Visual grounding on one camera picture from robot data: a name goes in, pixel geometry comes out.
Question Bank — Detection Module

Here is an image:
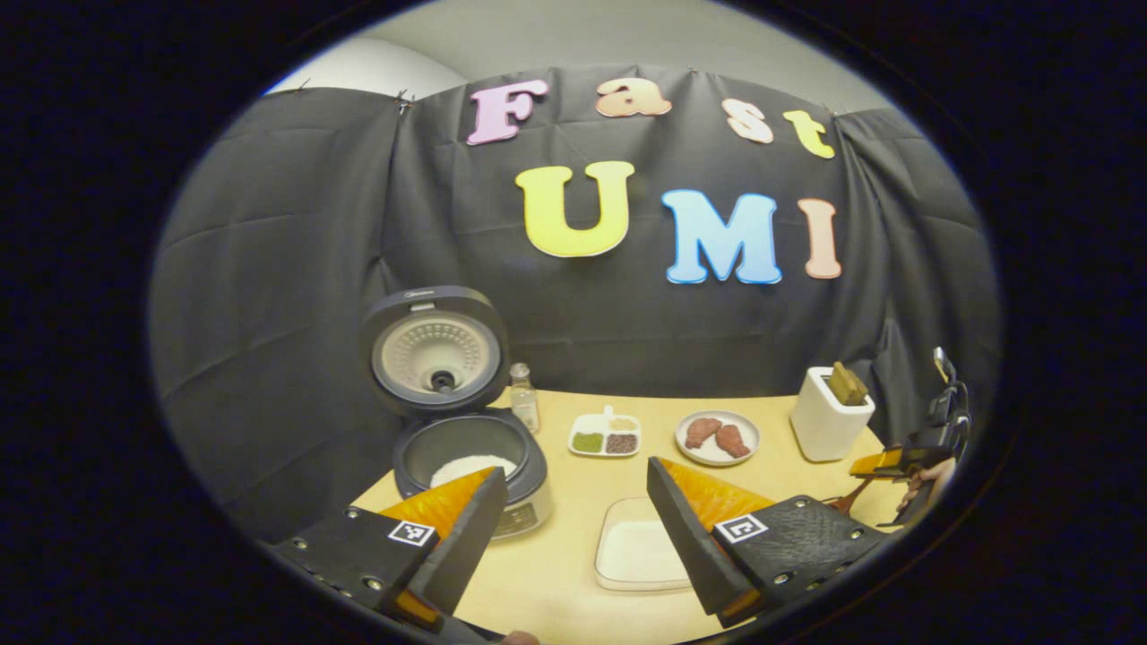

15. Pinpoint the white rice tray clear lid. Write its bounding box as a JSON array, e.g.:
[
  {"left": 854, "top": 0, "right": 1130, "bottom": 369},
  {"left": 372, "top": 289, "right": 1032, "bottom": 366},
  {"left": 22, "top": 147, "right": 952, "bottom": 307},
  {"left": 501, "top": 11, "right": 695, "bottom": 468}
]
[{"left": 593, "top": 497, "right": 695, "bottom": 593}]

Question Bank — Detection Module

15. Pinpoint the round white plate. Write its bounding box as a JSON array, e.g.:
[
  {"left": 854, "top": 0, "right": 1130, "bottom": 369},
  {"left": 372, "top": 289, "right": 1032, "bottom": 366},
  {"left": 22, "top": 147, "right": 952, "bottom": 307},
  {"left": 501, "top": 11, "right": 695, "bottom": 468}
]
[{"left": 674, "top": 409, "right": 762, "bottom": 468}]

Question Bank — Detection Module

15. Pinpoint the white divided grain dish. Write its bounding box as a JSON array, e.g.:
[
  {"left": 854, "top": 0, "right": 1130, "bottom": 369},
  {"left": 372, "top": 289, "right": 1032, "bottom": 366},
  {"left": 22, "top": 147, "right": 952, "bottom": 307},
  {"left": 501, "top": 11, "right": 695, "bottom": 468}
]
[{"left": 568, "top": 405, "right": 642, "bottom": 459}]

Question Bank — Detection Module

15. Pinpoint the black backdrop cloth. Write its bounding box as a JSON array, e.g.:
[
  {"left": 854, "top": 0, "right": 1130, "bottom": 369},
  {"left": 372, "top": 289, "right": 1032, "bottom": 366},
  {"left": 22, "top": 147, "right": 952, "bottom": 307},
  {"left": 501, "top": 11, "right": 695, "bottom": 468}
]
[{"left": 148, "top": 63, "right": 1003, "bottom": 543}]

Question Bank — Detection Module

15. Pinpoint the white chopstick holder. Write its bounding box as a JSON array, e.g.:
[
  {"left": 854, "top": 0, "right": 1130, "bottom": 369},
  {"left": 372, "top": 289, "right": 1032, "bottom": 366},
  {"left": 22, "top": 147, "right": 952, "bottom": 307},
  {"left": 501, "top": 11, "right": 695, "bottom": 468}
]
[{"left": 789, "top": 366, "right": 876, "bottom": 463}]

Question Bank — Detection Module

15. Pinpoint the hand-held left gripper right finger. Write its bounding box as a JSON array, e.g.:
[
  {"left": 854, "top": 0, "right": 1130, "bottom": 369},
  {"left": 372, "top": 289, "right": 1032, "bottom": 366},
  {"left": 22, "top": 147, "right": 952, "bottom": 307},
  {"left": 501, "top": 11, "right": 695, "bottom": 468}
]
[{"left": 646, "top": 457, "right": 888, "bottom": 628}]

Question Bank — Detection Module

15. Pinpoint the small clear glass bottle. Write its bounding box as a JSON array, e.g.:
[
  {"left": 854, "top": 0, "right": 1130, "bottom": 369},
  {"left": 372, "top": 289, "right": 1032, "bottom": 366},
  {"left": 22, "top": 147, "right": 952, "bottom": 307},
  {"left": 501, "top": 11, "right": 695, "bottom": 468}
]
[{"left": 509, "top": 362, "right": 541, "bottom": 435}]

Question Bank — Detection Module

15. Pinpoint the dark grey rice cooker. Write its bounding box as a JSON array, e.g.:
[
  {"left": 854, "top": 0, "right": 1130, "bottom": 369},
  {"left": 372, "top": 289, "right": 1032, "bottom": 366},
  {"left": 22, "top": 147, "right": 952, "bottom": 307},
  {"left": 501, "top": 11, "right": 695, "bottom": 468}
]
[{"left": 358, "top": 285, "right": 554, "bottom": 540}]

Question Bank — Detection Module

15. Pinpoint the white rice pile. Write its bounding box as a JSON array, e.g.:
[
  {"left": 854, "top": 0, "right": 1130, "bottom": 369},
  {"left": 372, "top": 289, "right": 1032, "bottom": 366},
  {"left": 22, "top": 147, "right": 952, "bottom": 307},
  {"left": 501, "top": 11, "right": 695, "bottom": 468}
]
[{"left": 430, "top": 454, "right": 519, "bottom": 490}]

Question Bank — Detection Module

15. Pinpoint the brown wooden spoon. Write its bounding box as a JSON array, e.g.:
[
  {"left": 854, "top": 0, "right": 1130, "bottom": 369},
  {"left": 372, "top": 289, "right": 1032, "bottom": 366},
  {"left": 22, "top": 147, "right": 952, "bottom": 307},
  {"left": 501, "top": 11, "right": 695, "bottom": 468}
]
[{"left": 824, "top": 477, "right": 877, "bottom": 519}]

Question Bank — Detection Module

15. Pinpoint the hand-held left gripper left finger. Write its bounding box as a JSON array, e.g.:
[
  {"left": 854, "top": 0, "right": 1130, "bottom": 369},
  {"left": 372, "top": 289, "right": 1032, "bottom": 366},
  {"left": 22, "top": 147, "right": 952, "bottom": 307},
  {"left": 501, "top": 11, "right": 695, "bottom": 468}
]
[{"left": 269, "top": 466, "right": 509, "bottom": 632}]

